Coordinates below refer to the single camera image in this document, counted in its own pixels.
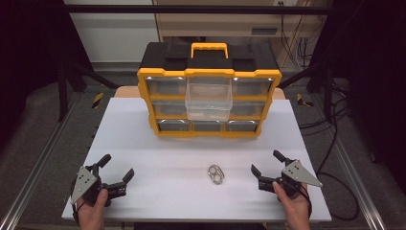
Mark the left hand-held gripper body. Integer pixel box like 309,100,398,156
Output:
69,162,127,207

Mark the clear plastic drawer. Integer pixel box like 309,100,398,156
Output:
185,77,234,122

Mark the wooden cabinet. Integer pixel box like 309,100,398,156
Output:
154,0,330,43

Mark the silver metal double ring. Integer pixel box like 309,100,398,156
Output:
207,164,227,186

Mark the aluminium rail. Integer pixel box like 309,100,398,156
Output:
330,136,388,230
0,95,81,230

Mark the bundle of hanging cables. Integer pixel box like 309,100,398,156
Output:
279,2,324,69

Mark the yellow black hazard tape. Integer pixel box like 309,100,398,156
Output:
296,93,315,107
91,92,105,109

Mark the black metal stand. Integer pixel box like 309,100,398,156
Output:
56,59,120,123
277,59,337,123

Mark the black floor cable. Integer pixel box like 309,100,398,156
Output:
298,80,361,222

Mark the person's left hand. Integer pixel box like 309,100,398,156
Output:
77,188,110,230

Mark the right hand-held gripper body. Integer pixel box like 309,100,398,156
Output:
258,159,324,201

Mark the person's right hand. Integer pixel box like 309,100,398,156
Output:
272,180,312,230

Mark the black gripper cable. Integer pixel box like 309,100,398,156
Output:
71,202,81,226

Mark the set of closed clear bins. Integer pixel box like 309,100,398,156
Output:
145,76,274,133

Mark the black horizontal frame bar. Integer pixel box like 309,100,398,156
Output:
60,4,333,15

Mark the wooden table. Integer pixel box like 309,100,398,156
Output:
113,85,286,101

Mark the yellow black storage organizer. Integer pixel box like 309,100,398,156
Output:
137,41,283,139

